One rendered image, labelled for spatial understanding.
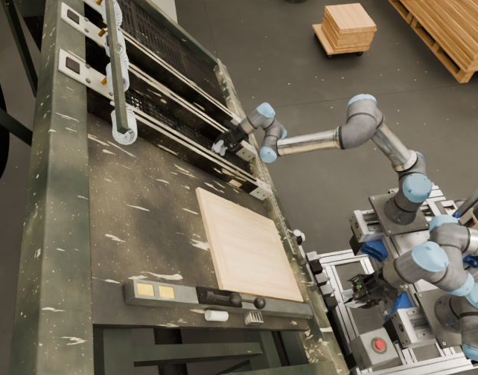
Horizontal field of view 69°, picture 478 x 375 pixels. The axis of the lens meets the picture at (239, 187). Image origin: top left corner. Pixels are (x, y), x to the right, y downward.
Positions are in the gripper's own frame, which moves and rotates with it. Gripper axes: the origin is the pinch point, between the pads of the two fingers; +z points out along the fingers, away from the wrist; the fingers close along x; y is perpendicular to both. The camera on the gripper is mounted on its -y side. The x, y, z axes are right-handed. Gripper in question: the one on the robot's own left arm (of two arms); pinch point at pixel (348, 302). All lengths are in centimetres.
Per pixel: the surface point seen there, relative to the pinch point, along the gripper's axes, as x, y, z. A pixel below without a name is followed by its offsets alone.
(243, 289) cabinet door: -13.5, 22.8, 25.0
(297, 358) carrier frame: -3, -57, 103
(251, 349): 5.3, 18.9, 32.5
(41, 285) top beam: 2, 88, -11
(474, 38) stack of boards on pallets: -264, -266, -43
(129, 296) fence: -3, 68, 6
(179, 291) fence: -6, 53, 10
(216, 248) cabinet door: -27.4, 33.2, 22.0
